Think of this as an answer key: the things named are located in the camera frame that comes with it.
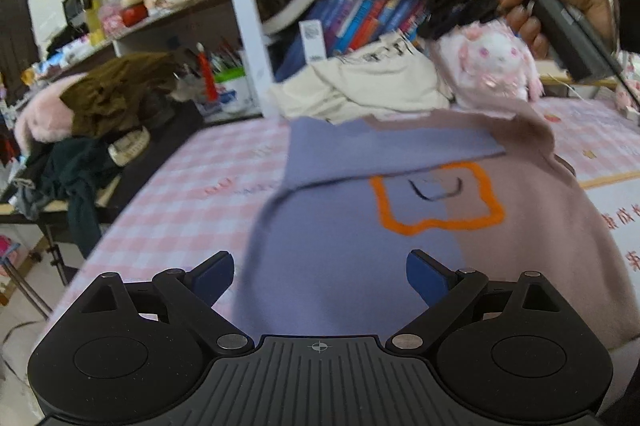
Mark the purple and pink sweater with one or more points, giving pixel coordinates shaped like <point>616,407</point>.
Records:
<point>350,231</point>

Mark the white barcode box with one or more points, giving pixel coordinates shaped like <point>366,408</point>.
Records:
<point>312,40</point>

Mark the white bunny plush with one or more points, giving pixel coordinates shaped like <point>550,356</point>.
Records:
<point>492,56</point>

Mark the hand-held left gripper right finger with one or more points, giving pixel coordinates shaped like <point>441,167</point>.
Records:
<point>430,278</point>

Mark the red apple ornament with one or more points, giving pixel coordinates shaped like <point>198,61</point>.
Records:
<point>134,11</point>

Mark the bunch of pens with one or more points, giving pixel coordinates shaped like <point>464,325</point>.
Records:
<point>227,56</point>

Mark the small yellow box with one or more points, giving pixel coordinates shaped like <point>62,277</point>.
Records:
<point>96,26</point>

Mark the olive green cloth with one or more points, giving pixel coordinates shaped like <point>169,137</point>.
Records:
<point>115,91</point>

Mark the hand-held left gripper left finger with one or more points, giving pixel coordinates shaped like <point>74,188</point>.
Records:
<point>212,278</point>

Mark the small black box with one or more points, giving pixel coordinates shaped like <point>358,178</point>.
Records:
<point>77,9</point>

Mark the thick leaning paperback book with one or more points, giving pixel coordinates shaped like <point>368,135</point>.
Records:
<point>295,9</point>

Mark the large pink bunny plush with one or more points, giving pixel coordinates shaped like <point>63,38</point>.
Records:
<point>40,116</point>

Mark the dark green clothes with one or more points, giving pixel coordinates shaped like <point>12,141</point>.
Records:
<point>75,186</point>

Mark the row of colourful books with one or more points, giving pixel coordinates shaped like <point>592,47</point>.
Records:
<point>360,14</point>

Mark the cream tote bag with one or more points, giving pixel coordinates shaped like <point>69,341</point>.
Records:
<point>360,81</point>

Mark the pink cartoon desk mat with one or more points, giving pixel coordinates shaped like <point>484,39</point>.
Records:
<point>190,186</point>

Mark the small pink plush toy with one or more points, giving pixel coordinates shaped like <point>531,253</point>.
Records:
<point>629,91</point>

